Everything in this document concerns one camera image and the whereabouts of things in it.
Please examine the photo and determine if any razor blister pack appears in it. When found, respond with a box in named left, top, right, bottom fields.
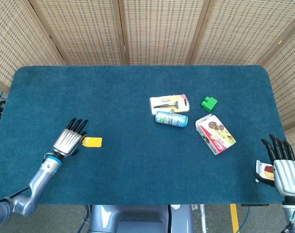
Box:
left=149, top=94, right=192, bottom=116

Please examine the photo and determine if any woven folding screen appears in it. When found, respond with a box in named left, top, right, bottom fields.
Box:
left=0, top=0, right=295, bottom=156

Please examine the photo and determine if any blue cable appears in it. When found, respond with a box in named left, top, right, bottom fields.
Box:
left=239, top=205, right=251, bottom=233
left=78, top=205, right=92, bottom=233

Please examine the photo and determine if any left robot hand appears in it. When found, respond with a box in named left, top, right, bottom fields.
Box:
left=52, top=117, right=89, bottom=157

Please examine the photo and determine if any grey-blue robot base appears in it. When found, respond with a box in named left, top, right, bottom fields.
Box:
left=88, top=204, right=194, bottom=233

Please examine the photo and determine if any white snack packet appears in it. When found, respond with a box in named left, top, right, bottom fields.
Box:
left=255, top=159, right=275, bottom=181

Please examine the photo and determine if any white red cookie box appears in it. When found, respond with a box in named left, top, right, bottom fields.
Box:
left=195, top=114, right=237, bottom=156

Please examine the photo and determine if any light blue drink can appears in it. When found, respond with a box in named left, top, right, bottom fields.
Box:
left=154, top=110, right=189, bottom=129

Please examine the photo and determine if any green toy building block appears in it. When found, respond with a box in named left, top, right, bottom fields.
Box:
left=200, top=96, right=218, bottom=113

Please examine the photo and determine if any orange card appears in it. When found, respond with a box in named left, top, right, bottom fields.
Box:
left=81, top=136, right=103, bottom=148

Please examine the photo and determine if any blue carpet table cover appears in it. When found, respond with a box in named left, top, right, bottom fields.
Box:
left=0, top=65, right=288, bottom=206

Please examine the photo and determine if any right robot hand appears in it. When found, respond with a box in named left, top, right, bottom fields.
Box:
left=253, top=133, right=295, bottom=197

